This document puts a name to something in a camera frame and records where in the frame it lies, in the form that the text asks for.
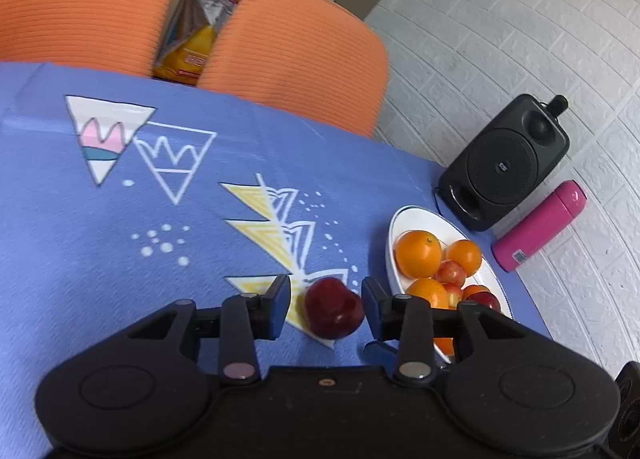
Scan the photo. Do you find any pink bottle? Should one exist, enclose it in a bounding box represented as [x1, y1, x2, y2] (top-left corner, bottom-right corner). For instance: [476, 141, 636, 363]
[491, 180, 588, 273]

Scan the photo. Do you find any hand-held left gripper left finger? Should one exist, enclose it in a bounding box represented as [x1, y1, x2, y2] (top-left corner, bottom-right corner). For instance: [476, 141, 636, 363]
[127, 274, 292, 386]

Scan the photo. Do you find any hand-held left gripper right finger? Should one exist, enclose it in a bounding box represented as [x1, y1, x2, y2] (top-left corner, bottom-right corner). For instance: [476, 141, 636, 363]
[361, 276, 526, 386]

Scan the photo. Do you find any yellow plastic bag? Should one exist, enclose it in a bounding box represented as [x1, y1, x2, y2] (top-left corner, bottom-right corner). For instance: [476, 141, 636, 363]
[152, 0, 306, 86]

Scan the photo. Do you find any dark red plum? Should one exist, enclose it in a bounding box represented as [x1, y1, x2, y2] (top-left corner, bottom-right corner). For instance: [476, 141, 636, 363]
[467, 291, 502, 314]

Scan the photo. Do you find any large orange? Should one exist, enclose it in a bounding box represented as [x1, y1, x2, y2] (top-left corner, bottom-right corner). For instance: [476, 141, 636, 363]
[394, 230, 444, 279]
[445, 239, 483, 276]

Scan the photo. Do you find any blue printed tablecloth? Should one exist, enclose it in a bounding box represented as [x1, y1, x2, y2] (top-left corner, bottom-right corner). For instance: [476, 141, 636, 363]
[0, 61, 556, 450]

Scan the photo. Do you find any red yellow plum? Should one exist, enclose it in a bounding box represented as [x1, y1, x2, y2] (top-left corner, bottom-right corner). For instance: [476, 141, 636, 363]
[442, 283, 465, 309]

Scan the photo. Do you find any small red apple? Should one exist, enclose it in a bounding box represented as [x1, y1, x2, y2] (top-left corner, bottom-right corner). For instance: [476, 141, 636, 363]
[435, 260, 467, 287]

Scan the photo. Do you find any black speaker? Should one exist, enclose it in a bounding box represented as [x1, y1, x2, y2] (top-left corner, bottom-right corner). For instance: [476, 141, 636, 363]
[437, 94, 571, 233]

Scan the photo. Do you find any white plate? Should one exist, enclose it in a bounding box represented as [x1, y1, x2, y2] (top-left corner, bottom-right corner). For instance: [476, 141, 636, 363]
[385, 205, 513, 365]

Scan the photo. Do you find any orange chair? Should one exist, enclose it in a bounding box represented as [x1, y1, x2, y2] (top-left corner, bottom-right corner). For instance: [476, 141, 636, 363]
[196, 0, 390, 138]
[0, 0, 178, 78]

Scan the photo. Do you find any dark red apple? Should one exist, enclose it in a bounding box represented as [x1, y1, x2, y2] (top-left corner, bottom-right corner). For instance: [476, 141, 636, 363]
[304, 276, 366, 340]

